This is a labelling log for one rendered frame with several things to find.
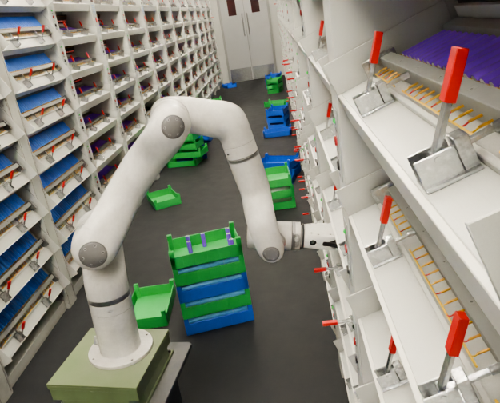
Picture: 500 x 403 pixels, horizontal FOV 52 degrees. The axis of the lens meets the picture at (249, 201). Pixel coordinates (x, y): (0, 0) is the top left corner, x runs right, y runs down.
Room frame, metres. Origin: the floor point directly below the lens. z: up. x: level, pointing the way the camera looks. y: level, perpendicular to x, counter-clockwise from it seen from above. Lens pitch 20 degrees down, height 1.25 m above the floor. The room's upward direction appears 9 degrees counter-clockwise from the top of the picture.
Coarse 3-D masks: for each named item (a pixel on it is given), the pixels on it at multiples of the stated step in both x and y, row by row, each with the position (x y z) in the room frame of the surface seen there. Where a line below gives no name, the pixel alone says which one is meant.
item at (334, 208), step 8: (320, 176) 1.47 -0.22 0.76; (328, 176) 1.47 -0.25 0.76; (320, 184) 1.47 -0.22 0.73; (328, 184) 1.47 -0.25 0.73; (328, 192) 1.43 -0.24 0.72; (328, 200) 1.37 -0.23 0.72; (336, 200) 1.29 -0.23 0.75; (328, 208) 1.32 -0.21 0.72; (336, 208) 1.28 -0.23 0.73; (336, 216) 1.24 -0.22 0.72; (336, 224) 1.20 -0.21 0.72; (336, 232) 1.15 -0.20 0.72; (336, 240) 1.11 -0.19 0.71; (344, 240) 1.09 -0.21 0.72; (344, 248) 1.02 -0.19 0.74; (344, 256) 1.02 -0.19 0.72; (344, 264) 0.98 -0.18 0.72; (344, 272) 0.87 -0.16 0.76; (344, 280) 0.87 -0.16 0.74
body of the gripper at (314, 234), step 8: (304, 224) 1.41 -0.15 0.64; (312, 224) 1.40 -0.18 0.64; (320, 224) 1.40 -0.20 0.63; (328, 224) 1.40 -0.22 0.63; (304, 232) 1.35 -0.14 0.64; (312, 232) 1.34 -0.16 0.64; (320, 232) 1.34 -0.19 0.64; (328, 232) 1.34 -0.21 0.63; (304, 240) 1.33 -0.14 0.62; (312, 240) 1.34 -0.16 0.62; (320, 240) 1.32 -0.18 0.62; (328, 240) 1.32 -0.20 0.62; (312, 248) 1.33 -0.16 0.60; (320, 248) 1.32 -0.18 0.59; (328, 248) 1.32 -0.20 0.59; (336, 248) 1.32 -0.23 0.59
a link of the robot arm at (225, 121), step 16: (176, 96) 1.42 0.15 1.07; (192, 112) 1.38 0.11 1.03; (208, 112) 1.34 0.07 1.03; (224, 112) 1.33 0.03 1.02; (240, 112) 1.35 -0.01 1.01; (192, 128) 1.39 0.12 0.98; (208, 128) 1.34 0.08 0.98; (224, 128) 1.32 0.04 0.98; (240, 128) 1.33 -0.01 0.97; (224, 144) 1.35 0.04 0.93; (240, 144) 1.33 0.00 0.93
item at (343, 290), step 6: (330, 252) 1.44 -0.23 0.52; (336, 252) 1.43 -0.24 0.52; (330, 258) 1.41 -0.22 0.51; (336, 258) 1.39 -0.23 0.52; (336, 276) 1.29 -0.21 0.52; (336, 282) 1.26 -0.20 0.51; (342, 282) 1.24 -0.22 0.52; (342, 288) 1.21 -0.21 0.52; (342, 294) 1.18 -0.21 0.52; (348, 294) 1.17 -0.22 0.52; (342, 300) 1.16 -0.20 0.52; (342, 306) 1.13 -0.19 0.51; (348, 306) 1.12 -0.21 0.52; (348, 312) 1.10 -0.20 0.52; (348, 330) 1.03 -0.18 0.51; (354, 348) 0.96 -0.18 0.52; (354, 354) 0.87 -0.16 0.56; (354, 360) 0.87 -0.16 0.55; (354, 366) 0.87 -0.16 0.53
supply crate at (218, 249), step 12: (168, 240) 2.07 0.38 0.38; (180, 240) 2.09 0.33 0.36; (192, 240) 2.10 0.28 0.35; (216, 240) 2.11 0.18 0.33; (240, 240) 1.93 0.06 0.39; (168, 252) 1.90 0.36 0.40; (180, 252) 2.05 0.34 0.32; (204, 252) 1.91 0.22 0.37; (216, 252) 1.92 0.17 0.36; (228, 252) 1.92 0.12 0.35; (240, 252) 1.93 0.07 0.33; (180, 264) 1.89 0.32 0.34; (192, 264) 1.90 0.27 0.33
